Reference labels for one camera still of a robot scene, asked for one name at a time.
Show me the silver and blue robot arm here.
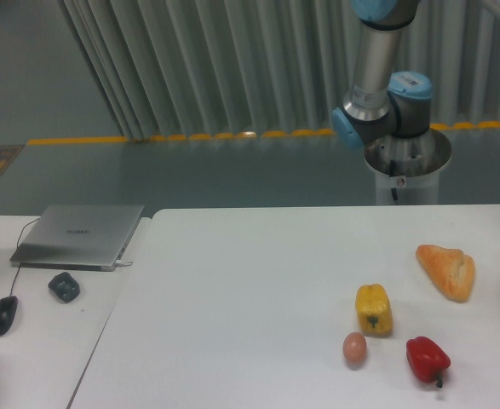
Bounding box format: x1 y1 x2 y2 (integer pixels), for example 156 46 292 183
331 1 433 148

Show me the black computer mouse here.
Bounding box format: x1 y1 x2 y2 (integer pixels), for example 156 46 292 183
0 296 19 337

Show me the black mouse cable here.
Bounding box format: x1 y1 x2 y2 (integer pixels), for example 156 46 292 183
0 212 42 298

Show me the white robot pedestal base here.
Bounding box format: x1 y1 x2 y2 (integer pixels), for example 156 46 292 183
364 129 452 205

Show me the white pleated curtain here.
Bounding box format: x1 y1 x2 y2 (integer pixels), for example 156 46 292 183
60 1 500 141

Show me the small dark grey gadget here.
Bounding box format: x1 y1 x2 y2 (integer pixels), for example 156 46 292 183
48 272 80 303

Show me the white usb plug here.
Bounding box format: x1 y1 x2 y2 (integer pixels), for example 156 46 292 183
115 260 133 268

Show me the red bell pepper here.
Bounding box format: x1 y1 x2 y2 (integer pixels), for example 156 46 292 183
405 336 451 389

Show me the silver closed laptop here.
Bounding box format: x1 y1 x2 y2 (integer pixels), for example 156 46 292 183
10 204 144 271

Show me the orange bread loaf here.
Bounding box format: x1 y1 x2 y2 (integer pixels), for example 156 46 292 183
416 245 475 302

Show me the yellow floor marking tape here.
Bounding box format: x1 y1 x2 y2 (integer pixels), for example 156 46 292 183
26 121 500 146

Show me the brown egg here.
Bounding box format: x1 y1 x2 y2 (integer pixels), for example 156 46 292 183
342 332 367 365

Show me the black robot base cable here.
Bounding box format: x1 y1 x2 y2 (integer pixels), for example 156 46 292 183
388 159 399 203

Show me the yellow bell pepper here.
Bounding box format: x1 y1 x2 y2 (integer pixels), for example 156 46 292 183
355 284 394 337

